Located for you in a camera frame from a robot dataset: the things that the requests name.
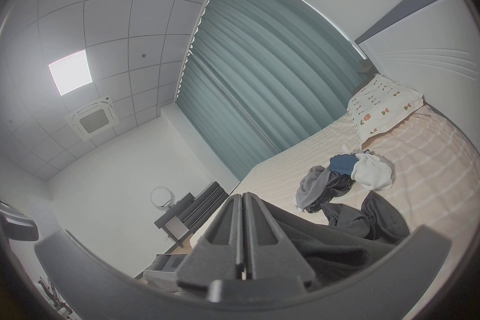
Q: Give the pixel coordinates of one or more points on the ceiling air conditioner vent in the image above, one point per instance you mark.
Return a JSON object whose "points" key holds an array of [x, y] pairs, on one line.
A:
{"points": [[92, 118]]}

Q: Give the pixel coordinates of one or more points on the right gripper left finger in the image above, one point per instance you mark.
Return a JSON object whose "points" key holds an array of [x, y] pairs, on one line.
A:
{"points": [[221, 247]]}

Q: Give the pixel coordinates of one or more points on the square ceiling light panel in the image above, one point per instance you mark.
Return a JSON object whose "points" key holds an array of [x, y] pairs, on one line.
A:
{"points": [[70, 73]]}

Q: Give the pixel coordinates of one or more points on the pile of clothes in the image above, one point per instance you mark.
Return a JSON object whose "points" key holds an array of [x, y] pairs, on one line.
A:
{"points": [[337, 183]]}

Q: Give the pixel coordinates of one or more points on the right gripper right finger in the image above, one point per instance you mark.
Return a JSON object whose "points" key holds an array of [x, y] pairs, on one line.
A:
{"points": [[262, 247]]}

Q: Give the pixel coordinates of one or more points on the bed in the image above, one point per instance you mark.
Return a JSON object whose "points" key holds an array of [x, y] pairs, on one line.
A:
{"points": [[412, 168]]}

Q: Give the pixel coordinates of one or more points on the round white framed mirror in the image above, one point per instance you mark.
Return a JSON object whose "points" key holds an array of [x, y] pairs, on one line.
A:
{"points": [[163, 196]]}

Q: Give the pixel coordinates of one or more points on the grey bedside table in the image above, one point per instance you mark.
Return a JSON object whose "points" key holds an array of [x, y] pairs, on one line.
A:
{"points": [[366, 68]]}

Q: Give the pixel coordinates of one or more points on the black chest of drawers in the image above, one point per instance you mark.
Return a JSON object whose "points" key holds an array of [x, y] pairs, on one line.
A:
{"points": [[202, 206]]}

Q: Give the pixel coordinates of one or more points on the black T-shirt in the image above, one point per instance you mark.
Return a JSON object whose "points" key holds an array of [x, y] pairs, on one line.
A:
{"points": [[330, 254]]}

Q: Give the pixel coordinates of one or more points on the white printed pillow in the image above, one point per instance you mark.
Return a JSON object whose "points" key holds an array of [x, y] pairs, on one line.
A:
{"points": [[382, 104]]}

